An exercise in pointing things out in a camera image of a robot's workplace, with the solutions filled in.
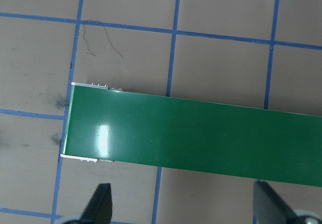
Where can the green belt conveyor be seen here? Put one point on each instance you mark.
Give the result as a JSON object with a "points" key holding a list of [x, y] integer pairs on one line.
{"points": [[188, 133]]}

